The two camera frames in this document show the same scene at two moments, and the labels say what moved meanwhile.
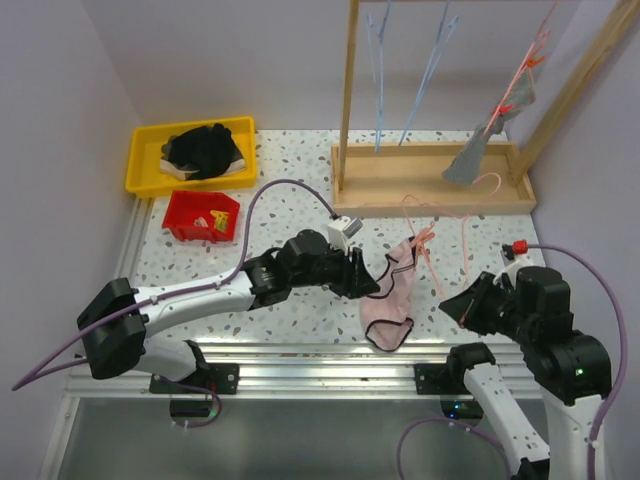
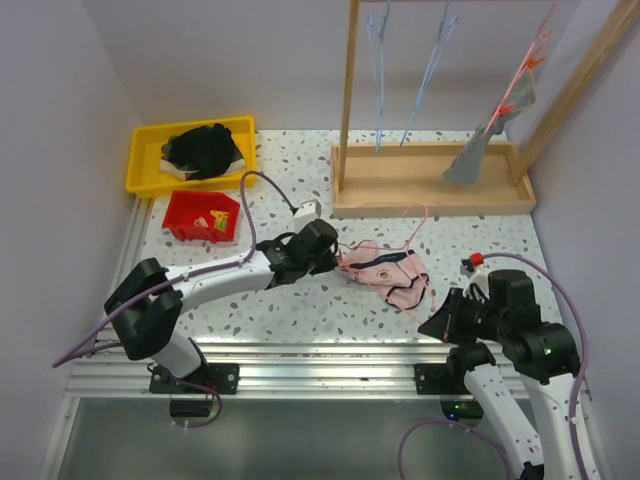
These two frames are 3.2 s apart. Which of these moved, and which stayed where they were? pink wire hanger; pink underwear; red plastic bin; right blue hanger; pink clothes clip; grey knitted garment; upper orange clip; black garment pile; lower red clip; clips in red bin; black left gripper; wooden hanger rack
Moved: pink clothes clip; black left gripper; pink wire hanger; pink underwear
Stayed: red plastic bin; black garment pile; lower red clip; right blue hanger; wooden hanger rack; upper orange clip; grey knitted garment; clips in red bin
